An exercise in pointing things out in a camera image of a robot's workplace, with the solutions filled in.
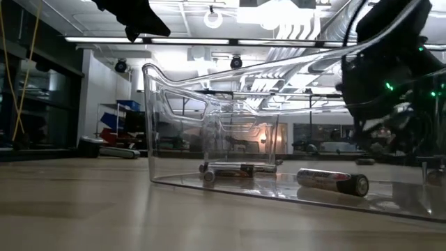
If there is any white ring lamp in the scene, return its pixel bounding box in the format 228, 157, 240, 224
203, 9, 224, 30

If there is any shelf with blue bins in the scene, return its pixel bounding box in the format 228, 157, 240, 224
95, 99, 148, 148

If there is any silver and black battery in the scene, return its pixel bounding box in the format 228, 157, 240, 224
295, 167, 371, 198
198, 162, 256, 179

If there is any black flat rectangular device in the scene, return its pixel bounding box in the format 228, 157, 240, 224
99, 146, 141, 160

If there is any black aluminium rig frame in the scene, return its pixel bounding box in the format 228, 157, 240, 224
0, 148, 446, 167

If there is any black cylinder with silver rim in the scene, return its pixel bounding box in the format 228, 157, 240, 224
77, 135, 105, 159

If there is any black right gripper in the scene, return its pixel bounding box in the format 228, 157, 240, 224
335, 34, 446, 151

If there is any silver ventilation duct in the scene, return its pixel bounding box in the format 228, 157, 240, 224
267, 0, 360, 71

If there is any clear plastic bin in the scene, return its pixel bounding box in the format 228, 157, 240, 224
203, 100, 281, 168
141, 0, 446, 225

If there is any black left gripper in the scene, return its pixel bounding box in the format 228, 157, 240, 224
91, 0, 171, 43

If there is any yellow cable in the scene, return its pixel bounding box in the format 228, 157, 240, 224
0, 0, 43, 142

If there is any long ceiling light strip bar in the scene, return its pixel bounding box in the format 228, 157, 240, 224
64, 36, 446, 50

